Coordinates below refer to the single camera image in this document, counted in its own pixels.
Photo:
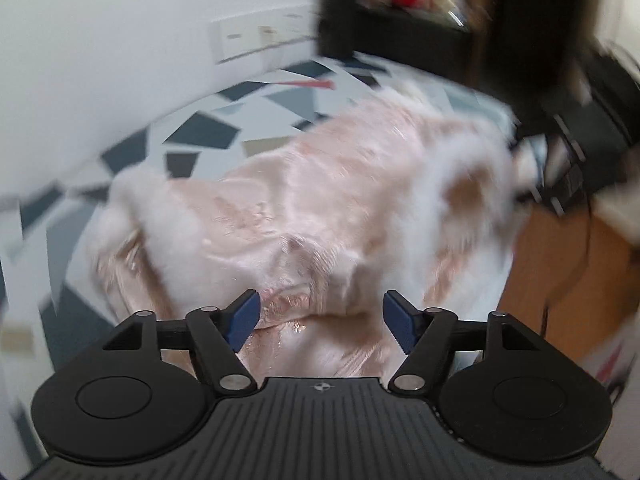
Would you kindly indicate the black cabinet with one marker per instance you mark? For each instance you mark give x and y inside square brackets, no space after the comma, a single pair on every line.
[395,35]

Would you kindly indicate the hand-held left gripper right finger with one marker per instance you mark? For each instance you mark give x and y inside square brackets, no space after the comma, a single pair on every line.
[400,317]

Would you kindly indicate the pink fur-trimmed jacket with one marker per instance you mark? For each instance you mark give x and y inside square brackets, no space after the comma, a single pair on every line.
[320,200]

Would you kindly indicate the white wall socket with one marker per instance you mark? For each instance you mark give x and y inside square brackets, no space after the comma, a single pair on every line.
[260,35]

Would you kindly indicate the geometric patterned table cover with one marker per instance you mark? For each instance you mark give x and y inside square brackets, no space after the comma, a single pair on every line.
[205,130]

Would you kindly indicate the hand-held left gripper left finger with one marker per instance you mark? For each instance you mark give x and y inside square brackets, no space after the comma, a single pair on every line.
[242,317]

